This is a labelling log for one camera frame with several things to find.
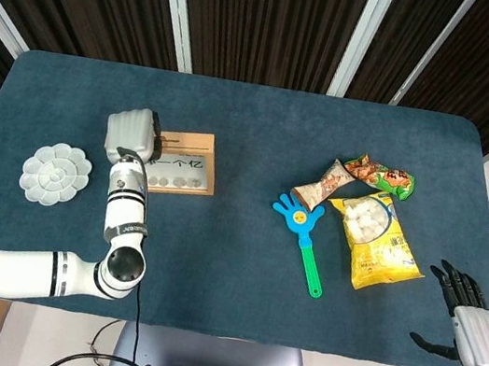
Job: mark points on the brown snack packet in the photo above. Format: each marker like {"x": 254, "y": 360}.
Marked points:
{"x": 321, "y": 189}

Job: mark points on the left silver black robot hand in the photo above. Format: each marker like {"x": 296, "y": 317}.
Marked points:
{"x": 130, "y": 134}

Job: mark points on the blue table cloth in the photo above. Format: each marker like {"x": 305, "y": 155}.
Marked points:
{"x": 256, "y": 114}

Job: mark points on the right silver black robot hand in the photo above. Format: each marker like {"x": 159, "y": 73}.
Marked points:
{"x": 484, "y": 341}

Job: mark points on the blue hand clapper toy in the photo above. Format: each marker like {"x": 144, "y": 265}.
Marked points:
{"x": 298, "y": 216}

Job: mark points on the silver coin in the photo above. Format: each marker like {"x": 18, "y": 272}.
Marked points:
{"x": 180, "y": 181}
{"x": 198, "y": 182}
{"x": 153, "y": 180}
{"x": 162, "y": 181}
{"x": 190, "y": 182}

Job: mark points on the orange green snack bag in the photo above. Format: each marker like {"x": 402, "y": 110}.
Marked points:
{"x": 383, "y": 176}

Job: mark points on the white flower paint palette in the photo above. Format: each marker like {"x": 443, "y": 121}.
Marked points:
{"x": 55, "y": 175}

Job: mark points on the wooden frame coin bank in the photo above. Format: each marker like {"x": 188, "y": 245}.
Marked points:
{"x": 199, "y": 144}

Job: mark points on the yellow snack bag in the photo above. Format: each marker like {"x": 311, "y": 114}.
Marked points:
{"x": 376, "y": 244}

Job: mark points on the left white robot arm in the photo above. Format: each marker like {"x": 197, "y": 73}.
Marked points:
{"x": 125, "y": 214}

